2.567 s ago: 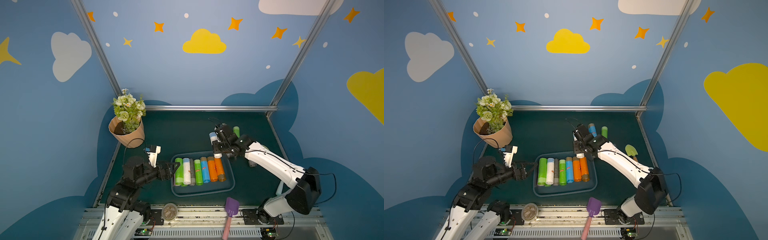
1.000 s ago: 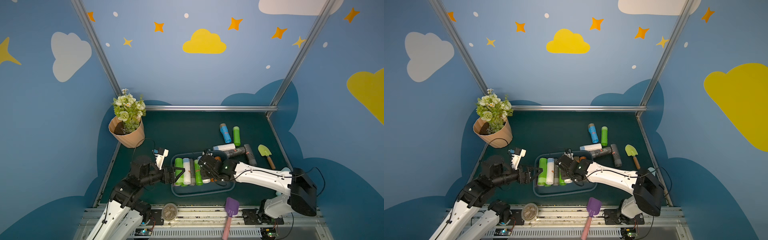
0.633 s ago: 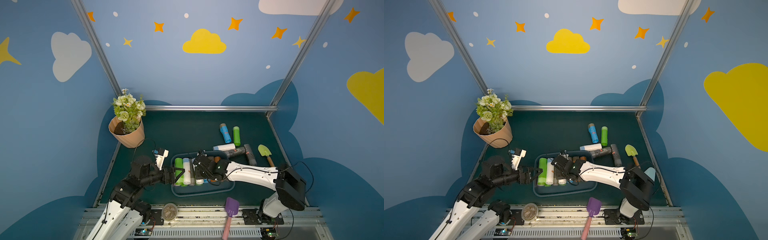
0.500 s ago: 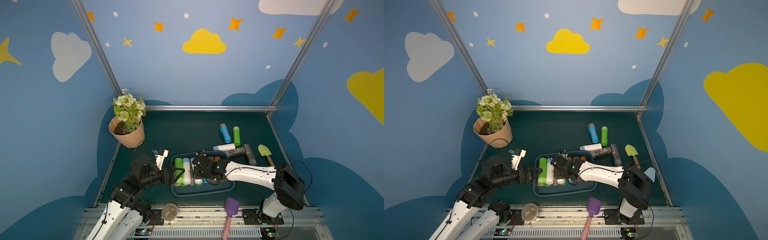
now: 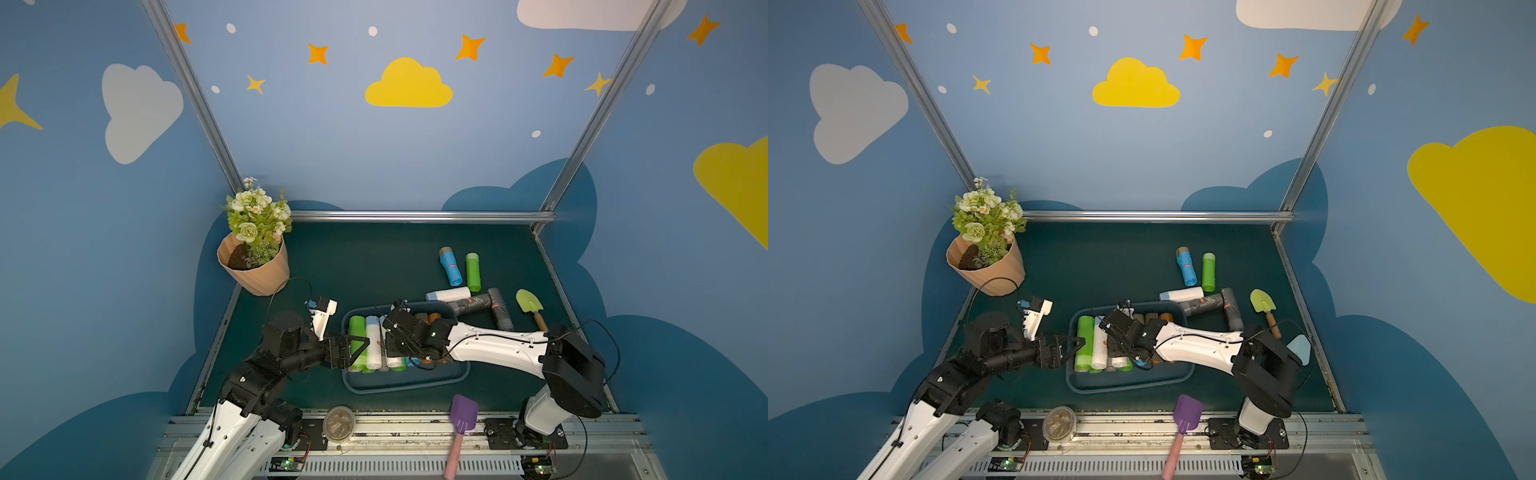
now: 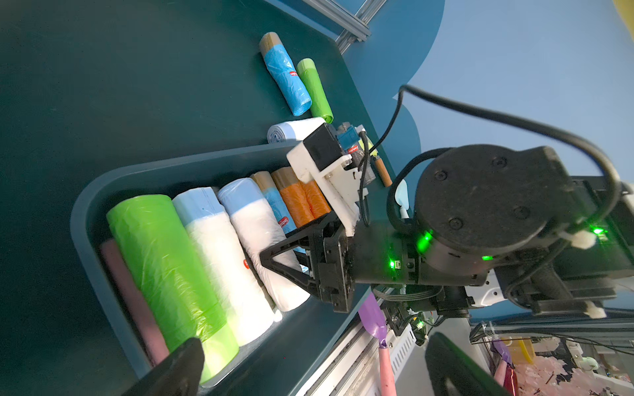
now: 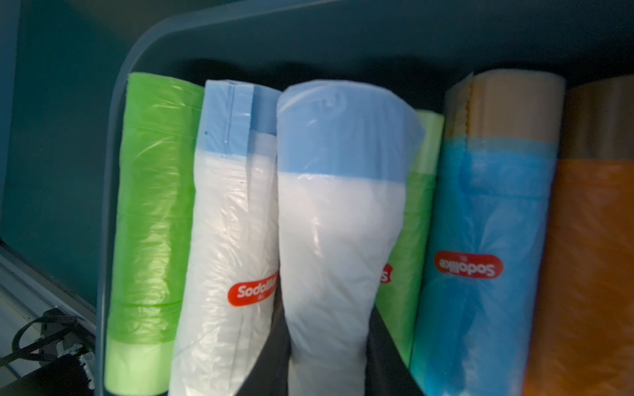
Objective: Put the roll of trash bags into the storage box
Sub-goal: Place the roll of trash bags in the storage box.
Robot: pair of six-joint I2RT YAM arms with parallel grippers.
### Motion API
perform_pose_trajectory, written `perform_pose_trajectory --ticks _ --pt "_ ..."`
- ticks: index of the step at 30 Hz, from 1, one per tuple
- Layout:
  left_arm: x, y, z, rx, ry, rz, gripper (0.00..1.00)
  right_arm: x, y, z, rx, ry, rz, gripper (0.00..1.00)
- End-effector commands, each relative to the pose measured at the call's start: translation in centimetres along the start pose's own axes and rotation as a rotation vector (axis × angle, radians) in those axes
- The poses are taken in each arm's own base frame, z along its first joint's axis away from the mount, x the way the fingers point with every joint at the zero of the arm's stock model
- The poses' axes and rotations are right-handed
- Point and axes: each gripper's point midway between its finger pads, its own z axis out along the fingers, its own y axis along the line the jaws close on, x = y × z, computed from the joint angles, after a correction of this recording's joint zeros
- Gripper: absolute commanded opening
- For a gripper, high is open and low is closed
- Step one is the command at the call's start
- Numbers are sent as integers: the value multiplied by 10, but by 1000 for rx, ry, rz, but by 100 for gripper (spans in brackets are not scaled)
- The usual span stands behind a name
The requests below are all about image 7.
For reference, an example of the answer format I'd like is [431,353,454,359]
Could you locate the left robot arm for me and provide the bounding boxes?
[1,308,96,395]

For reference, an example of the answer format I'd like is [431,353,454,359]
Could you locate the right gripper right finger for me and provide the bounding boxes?
[365,307,424,396]

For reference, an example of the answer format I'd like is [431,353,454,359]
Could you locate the blue trash bag roll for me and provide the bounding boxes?
[409,69,566,395]

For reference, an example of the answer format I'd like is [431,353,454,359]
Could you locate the white trash bag roll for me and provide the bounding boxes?
[168,80,280,395]
[277,80,424,395]

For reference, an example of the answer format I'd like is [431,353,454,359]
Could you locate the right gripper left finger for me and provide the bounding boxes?
[237,286,290,396]

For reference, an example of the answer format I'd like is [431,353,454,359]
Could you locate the orange trash bag roll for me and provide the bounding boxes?
[523,75,633,395]

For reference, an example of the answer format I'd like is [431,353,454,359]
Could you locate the green trash bag roll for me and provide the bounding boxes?
[376,110,444,366]
[104,73,204,395]

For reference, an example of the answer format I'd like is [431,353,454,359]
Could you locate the dark teal storage box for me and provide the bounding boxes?
[100,1,633,395]

